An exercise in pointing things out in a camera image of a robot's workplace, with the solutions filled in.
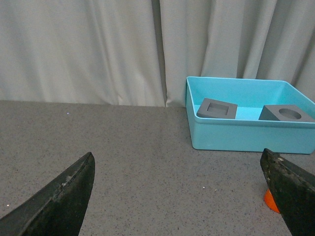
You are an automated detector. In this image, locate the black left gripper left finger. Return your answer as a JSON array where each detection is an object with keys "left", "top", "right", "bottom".
[{"left": 0, "top": 152, "right": 95, "bottom": 236}]

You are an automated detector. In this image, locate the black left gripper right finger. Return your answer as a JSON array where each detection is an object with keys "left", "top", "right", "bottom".
[{"left": 260, "top": 148, "right": 315, "bottom": 236}]

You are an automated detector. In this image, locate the orange cylinder 4680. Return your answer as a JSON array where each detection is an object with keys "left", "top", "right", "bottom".
[{"left": 263, "top": 189, "right": 280, "bottom": 213}]

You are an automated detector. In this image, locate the gray block round hole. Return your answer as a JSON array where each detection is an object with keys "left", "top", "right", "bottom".
[{"left": 259, "top": 105, "right": 315, "bottom": 122}]

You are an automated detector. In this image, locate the gray block square hole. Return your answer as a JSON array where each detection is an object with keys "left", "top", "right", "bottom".
[{"left": 196, "top": 98, "right": 238, "bottom": 119}]

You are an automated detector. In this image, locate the blue plastic box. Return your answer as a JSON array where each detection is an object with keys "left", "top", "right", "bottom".
[{"left": 186, "top": 77, "right": 315, "bottom": 154}]

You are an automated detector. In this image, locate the white curtain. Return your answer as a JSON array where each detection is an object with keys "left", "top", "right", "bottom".
[{"left": 0, "top": 0, "right": 315, "bottom": 107}]

